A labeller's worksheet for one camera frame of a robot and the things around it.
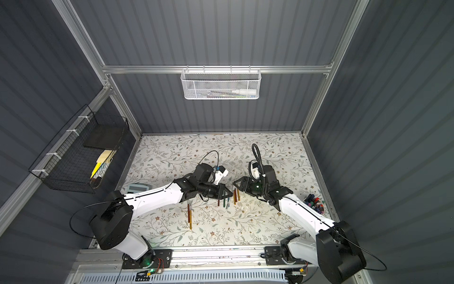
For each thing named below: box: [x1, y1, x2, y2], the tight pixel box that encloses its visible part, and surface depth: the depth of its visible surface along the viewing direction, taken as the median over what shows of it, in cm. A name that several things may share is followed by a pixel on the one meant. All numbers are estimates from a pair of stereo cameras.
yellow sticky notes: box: [89, 149, 113, 179], surface depth 75 cm
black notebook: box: [83, 124, 127, 150], surface depth 81 cm
